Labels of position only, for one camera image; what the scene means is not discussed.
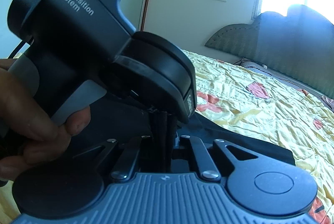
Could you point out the yellow floral bedspread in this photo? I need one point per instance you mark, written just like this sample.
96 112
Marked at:
260 107

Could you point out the grey striped pillow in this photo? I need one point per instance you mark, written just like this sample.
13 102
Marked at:
291 82

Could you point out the black pants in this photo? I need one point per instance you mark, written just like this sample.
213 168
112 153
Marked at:
112 119

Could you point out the left hand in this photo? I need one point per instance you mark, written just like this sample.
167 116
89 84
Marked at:
21 112

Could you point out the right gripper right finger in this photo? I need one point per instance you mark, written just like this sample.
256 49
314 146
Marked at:
193 157

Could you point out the grey scalloped headboard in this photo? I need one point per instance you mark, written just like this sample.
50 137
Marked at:
298 45

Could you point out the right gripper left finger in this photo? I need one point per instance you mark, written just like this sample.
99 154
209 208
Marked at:
113 159

